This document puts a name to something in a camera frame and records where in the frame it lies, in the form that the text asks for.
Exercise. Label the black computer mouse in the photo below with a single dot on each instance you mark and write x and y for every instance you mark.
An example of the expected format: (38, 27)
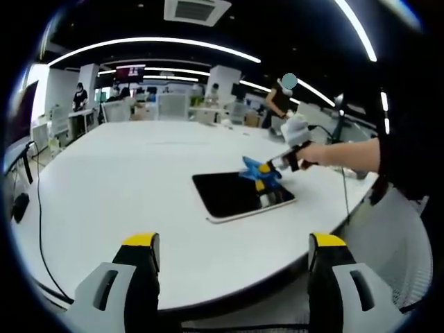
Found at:
(21, 207)

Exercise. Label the blue cleaning cloth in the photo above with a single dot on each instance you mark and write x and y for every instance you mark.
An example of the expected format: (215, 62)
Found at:
(251, 168)

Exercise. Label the person's right hand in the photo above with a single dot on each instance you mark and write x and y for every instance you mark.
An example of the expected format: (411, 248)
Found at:
(315, 154)

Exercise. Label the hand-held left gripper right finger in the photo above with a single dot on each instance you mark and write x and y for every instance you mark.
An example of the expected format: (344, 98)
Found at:
(341, 288)

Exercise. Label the white mesh chair back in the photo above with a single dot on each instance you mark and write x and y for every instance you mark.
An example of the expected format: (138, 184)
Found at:
(173, 107)

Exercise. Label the long curved ceiling light strip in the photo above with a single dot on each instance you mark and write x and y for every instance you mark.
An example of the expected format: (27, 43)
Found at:
(149, 40)

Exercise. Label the ceiling air conditioner vent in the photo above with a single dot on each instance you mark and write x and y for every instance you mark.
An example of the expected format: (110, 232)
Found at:
(197, 12)

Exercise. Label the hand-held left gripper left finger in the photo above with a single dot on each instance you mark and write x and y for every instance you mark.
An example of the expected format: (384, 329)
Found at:
(121, 284)

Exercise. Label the white mesh office chair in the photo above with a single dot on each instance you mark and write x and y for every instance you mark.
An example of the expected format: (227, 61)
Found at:
(388, 243)

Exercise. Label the person's black sleeve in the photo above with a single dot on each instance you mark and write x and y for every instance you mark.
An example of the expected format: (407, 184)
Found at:
(399, 166)

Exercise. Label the short ceiling light strip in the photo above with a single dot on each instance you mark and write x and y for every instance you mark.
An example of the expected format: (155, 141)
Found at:
(384, 101)

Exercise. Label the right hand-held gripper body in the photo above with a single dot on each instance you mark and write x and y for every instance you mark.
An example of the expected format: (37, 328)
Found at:
(296, 133)

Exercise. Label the side desk with black legs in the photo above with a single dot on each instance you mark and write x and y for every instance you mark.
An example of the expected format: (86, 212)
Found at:
(15, 157)

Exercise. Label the large dark monitor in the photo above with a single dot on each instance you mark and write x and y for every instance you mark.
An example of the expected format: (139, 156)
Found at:
(22, 111)

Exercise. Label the hanging red screen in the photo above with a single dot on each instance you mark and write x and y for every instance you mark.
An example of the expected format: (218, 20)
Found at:
(130, 73)

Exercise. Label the grey desk lamp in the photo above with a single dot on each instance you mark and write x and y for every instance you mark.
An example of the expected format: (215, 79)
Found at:
(340, 121)

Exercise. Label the straight ceiling light strip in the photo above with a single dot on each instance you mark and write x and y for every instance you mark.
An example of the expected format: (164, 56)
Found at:
(359, 31)

